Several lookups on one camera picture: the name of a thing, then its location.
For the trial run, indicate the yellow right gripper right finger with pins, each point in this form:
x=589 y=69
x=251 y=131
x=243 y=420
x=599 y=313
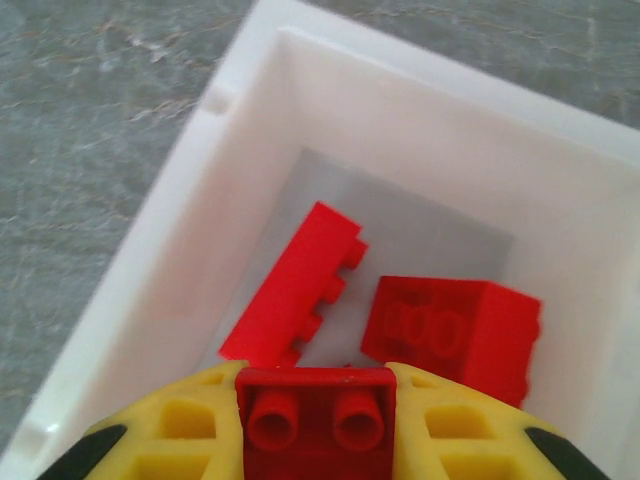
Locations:
x=450 y=440

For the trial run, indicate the white plastic bin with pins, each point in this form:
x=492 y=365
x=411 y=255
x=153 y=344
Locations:
x=450 y=150

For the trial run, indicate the red two-by-two lego brick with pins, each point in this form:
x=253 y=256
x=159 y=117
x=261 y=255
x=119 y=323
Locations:
x=320 y=385

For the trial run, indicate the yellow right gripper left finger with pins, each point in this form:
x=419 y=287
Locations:
x=190 y=440

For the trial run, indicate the red two-by-four lego brick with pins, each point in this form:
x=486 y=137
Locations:
x=290 y=290

